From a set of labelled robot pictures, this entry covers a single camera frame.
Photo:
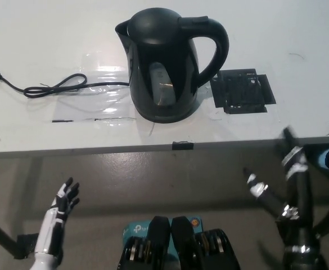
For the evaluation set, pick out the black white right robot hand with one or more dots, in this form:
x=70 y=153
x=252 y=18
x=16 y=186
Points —
x=300 y=197

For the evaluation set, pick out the small black tape strip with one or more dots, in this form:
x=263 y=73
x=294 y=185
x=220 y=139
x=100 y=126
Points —
x=182 y=145

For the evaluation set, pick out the clear plastic sheet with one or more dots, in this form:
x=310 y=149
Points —
x=102 y=76

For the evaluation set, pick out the blue object under table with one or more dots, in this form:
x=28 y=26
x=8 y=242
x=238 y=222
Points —
x=327 y=159

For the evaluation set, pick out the black tape square marker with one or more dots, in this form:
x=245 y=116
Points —
x=243 y=94

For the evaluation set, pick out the black electric kettle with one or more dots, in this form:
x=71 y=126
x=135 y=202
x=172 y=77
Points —
x=164 y=56

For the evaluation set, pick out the round black kettle base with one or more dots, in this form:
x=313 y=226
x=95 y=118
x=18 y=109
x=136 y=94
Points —
x=164 y=120

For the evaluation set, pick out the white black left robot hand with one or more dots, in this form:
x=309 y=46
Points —
x=58 y=213

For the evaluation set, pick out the teal tp-link box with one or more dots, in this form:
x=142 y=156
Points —
x=137 y=228

